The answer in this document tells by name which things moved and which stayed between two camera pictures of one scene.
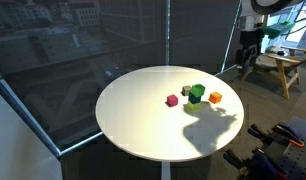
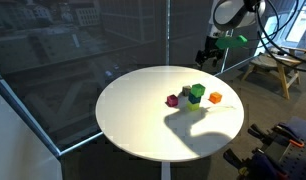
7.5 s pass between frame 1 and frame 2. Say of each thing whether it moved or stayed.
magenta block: stayed
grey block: stayed
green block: stayed
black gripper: moved
